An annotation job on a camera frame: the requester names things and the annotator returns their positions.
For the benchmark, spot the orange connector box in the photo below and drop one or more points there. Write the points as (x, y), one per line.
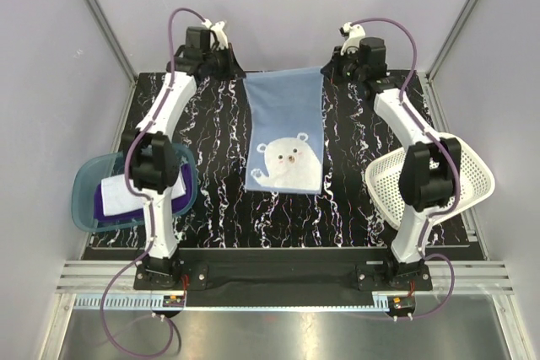
(402, 303)
(174, 300)

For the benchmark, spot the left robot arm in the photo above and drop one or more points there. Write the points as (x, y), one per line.
(151, 164)

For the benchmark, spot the blue transparent plastic bin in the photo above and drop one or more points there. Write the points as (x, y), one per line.
(101, 202)

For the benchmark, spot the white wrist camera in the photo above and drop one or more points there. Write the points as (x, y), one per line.
(219, 39)
(353, 34)

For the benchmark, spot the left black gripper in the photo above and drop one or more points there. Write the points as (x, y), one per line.
(232, 70)

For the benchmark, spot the white towel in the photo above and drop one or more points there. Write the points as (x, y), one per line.
(118, 193)

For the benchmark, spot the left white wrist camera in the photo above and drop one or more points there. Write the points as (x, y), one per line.
(219, 39)

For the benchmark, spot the light blue towel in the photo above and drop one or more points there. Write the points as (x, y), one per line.
(285, 153)

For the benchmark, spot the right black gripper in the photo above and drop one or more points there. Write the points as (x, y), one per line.
(331, 71)

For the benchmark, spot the left orange connector box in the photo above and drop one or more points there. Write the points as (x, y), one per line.
(174, 300)

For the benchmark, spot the white slotted cable duct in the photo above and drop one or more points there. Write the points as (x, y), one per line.
(154, 301)

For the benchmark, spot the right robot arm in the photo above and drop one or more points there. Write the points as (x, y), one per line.
(430, 174)

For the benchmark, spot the purple towel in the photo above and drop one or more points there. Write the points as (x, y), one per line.
(99, 204)

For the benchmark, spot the right orange connector box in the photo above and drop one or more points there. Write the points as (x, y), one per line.
(402, 303)

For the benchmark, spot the white perforated laundry basket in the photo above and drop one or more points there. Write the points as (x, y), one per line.
(382, 175)

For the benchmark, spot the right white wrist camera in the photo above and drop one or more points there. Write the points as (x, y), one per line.
(353, 34)

